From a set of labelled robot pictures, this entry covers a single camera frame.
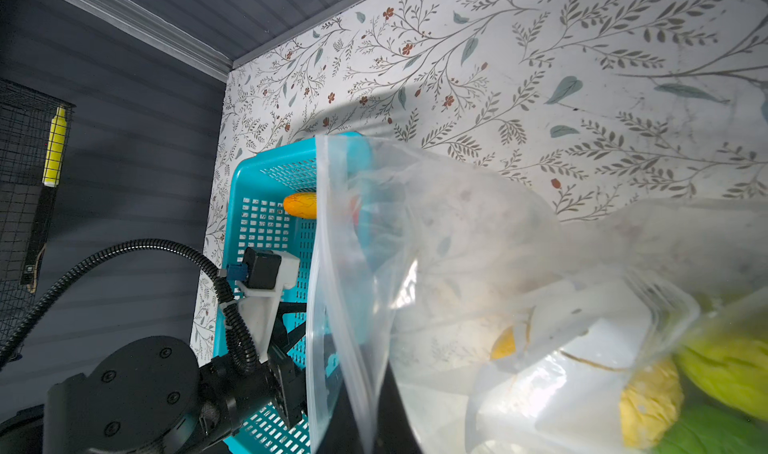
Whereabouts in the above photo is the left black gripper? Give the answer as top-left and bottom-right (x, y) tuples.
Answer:
(199, 302), (307, 442)

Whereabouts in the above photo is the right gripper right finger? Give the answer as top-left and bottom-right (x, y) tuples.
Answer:
(374, 365), (422, 454)

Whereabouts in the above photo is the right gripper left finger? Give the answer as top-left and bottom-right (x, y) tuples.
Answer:
(314, 387), (360, 454)

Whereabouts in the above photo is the clear zip top bag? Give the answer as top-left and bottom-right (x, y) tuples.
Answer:
(310, 135), (767, 453)

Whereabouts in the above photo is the orange yellow round fruit toy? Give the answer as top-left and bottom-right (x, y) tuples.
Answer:
(490, 326), (517, 360)

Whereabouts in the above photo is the pale yellow pear toy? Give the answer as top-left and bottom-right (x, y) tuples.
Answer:
(619, 357), (684, 450)

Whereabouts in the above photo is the green apple toy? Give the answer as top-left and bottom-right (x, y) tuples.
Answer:
(651, 404), (767, 454)

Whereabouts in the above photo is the green pear toy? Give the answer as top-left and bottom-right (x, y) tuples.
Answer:
(674, 331), (767, 421)

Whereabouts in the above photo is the teal plastic basket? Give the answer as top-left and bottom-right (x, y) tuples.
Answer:
(222, 139), (343, 453)

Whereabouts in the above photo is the orange mango toy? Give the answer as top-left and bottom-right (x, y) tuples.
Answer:
(283, 192), (317, 220)

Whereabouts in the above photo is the red strawberry toy upper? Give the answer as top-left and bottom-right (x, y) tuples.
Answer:
(350, 195), (362, 227)

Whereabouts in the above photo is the yellow black marker pen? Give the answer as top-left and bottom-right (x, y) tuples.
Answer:
(19, 104), (68, 294)

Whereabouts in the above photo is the left black corrugated cable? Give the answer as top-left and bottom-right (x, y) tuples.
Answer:
(0, 238), (259, 376)

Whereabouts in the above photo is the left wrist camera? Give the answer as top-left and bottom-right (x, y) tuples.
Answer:
(226, 247), (306, 363)

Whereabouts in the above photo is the black wire basket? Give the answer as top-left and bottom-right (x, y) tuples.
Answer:
(1, 80), (73, 344)

